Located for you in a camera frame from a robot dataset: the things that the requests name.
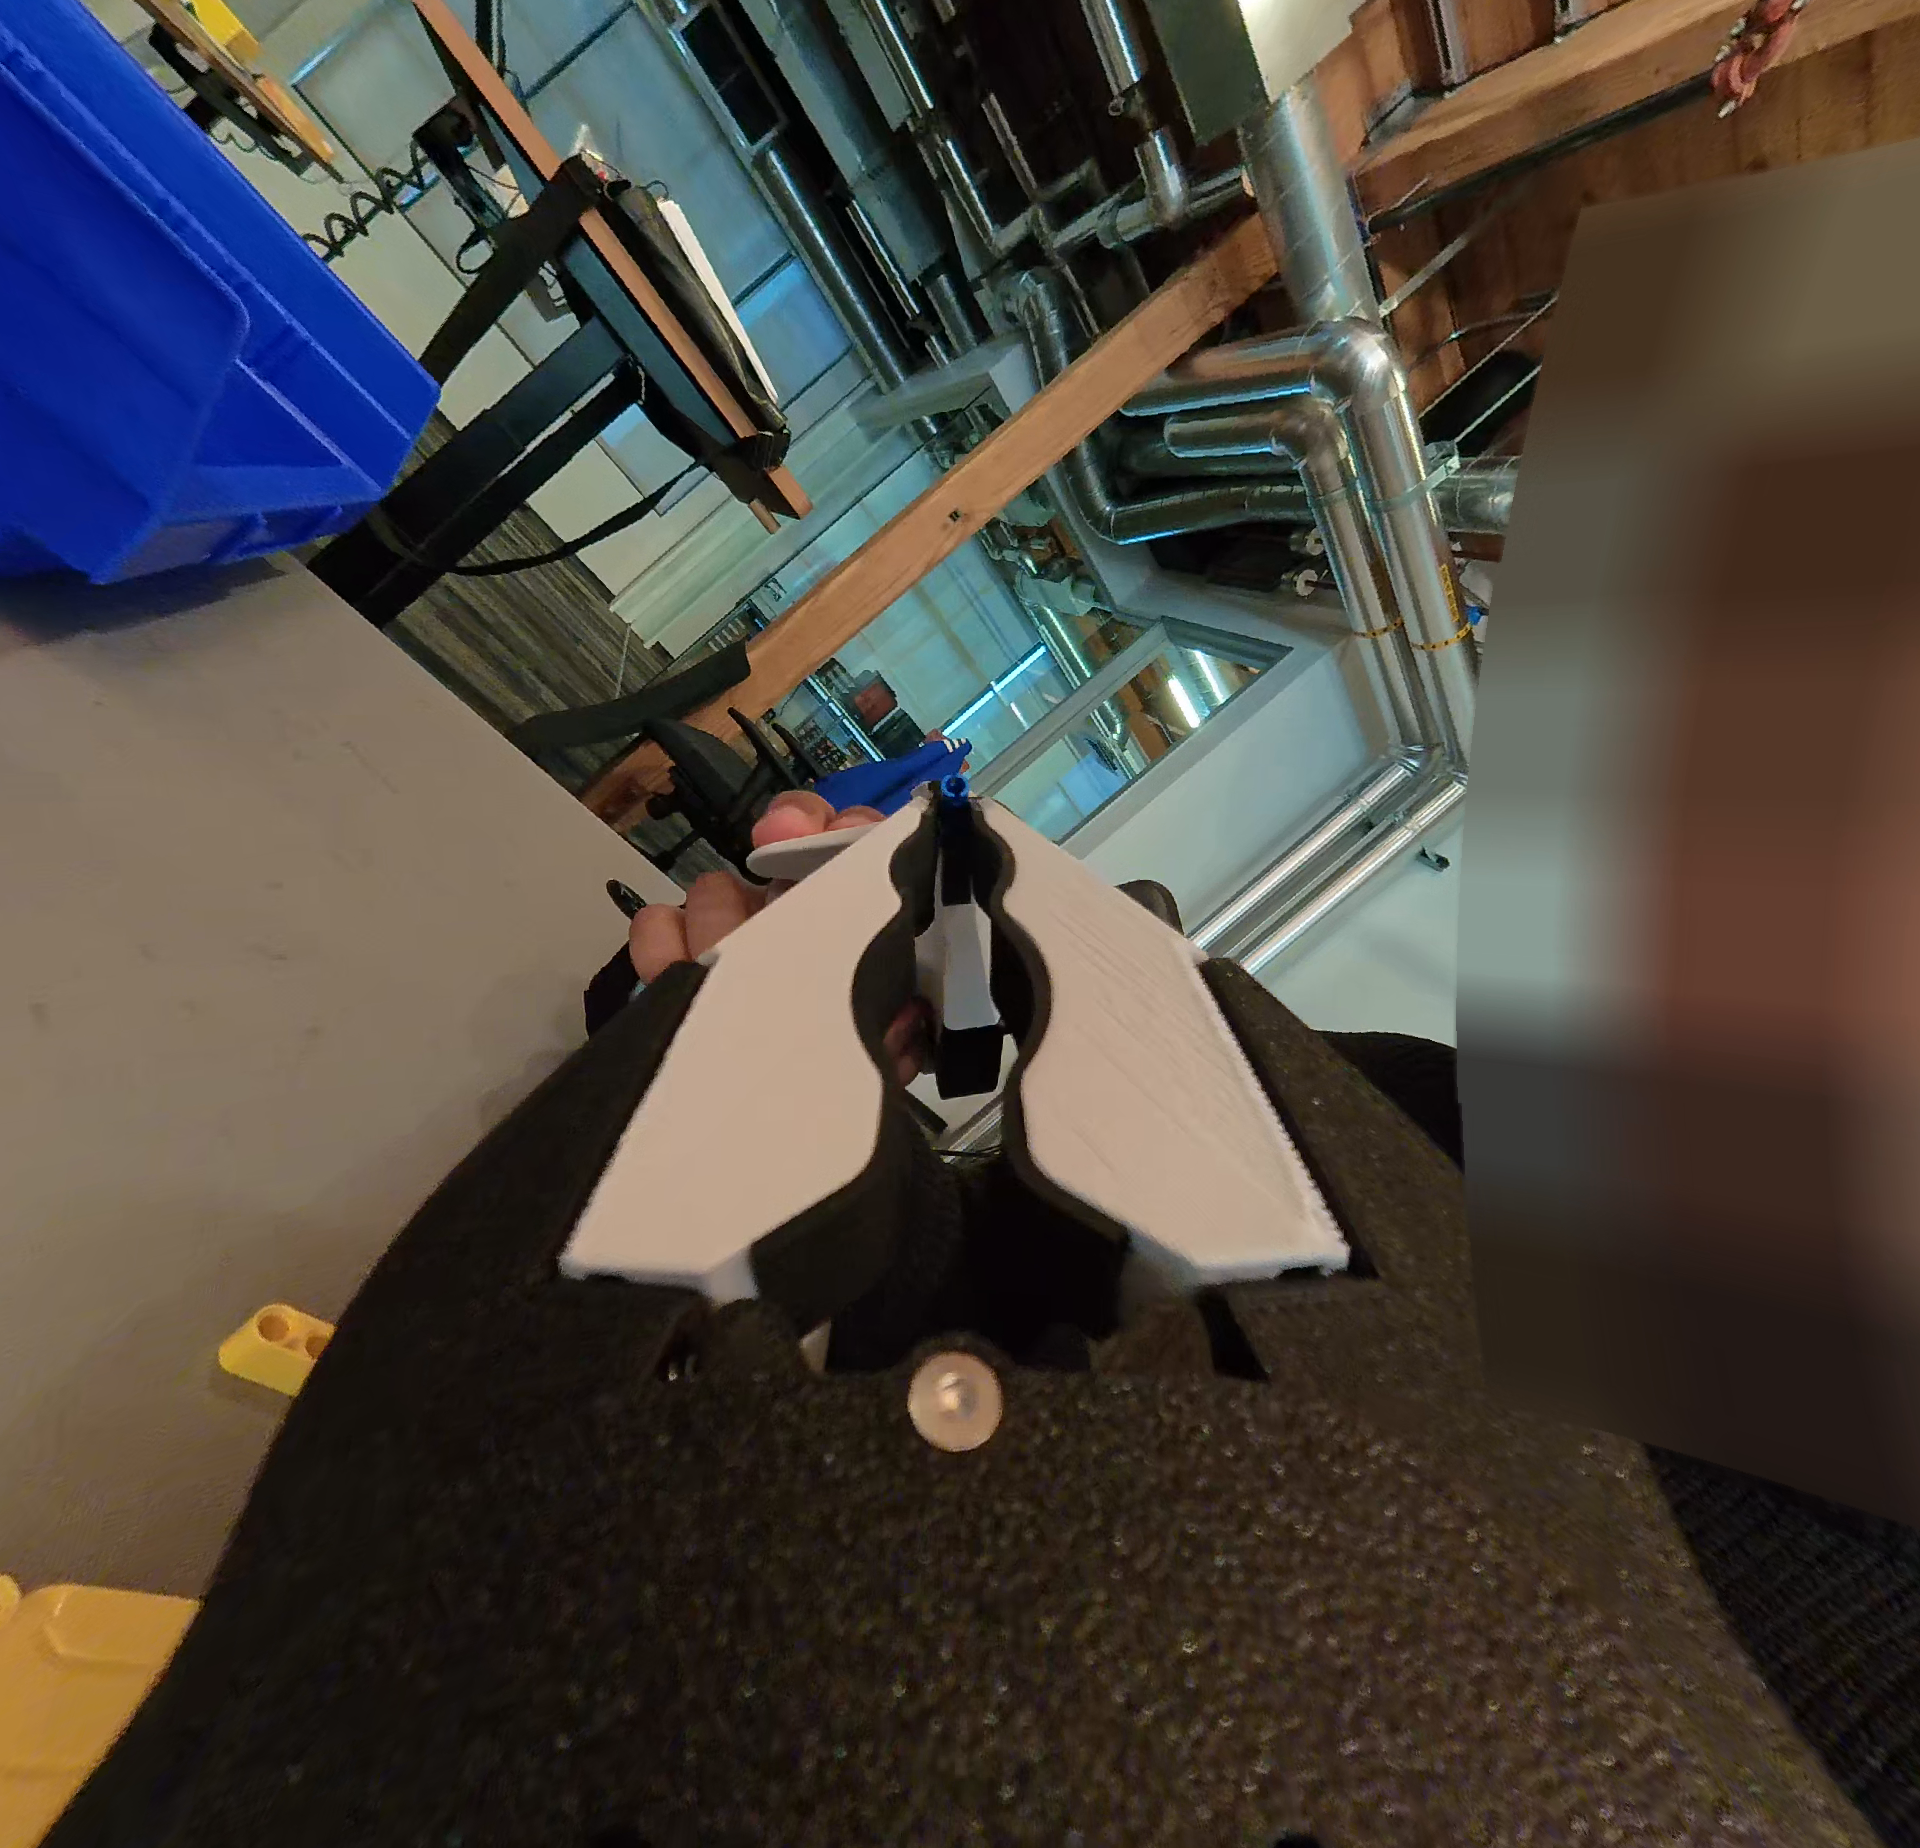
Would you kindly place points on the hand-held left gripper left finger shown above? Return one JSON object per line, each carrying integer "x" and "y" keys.
{"x": 752, "y": 1100}

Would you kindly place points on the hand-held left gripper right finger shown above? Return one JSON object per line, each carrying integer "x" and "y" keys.
{"x": 1171, "y": 1100}

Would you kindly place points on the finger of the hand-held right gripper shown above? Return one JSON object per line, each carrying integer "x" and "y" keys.
{"x": 817, "y": 855}
{"x": 970, "y": 980}

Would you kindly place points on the small blue brick pin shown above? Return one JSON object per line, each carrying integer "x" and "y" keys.
{"x": 951, "y": 793}

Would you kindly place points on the person's right hand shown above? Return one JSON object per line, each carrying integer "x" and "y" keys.
{"x": 695, "y": 926}

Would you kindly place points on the blue plastic container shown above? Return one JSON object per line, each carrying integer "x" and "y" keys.
{"x": 885, "y": 777}

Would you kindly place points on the black office chair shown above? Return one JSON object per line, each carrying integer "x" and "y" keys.
{"x": 719, "y": 783}

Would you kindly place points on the wooden ceiling beam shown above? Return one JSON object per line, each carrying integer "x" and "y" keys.
{"x": 1049, "y": 407}

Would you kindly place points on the small yellow brick beam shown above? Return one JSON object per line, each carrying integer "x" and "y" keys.
{"x": 278, "y": 1344}

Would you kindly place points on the black bag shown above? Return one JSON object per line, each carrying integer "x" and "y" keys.
{"x": 695, "y": 319}

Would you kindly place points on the wooden top desk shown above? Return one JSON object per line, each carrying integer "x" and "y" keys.
{"x": 598, "y": 246}

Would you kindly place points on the large blue storage bin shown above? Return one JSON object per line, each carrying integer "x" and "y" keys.
{"x": 152, "y": 319}

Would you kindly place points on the large yellow plastic piece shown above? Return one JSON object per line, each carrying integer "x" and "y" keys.
{"x": 83, "y": 1714}

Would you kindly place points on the red pipe clamp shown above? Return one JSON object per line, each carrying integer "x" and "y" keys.
{"x": 1771, "y": 33}

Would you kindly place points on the silver ventilation duct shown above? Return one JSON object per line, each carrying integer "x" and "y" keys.
{"x": 1348, "y": 424}

